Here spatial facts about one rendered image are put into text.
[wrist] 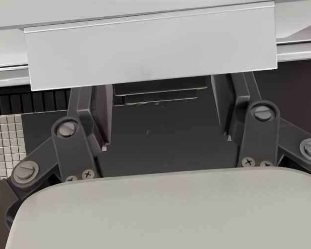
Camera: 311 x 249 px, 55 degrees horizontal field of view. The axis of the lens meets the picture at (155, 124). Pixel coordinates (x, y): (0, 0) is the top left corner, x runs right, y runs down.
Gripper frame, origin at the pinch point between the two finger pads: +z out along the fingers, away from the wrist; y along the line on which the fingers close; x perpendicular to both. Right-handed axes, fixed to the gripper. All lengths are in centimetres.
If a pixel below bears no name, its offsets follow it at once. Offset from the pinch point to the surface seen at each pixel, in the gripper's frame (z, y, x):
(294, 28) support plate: 2.8, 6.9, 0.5
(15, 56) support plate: 3.0, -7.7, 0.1
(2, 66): 6.1, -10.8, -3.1
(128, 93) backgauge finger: 16.0, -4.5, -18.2
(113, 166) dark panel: 24, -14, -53
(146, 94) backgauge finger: 16.3, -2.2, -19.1
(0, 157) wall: 339, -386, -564
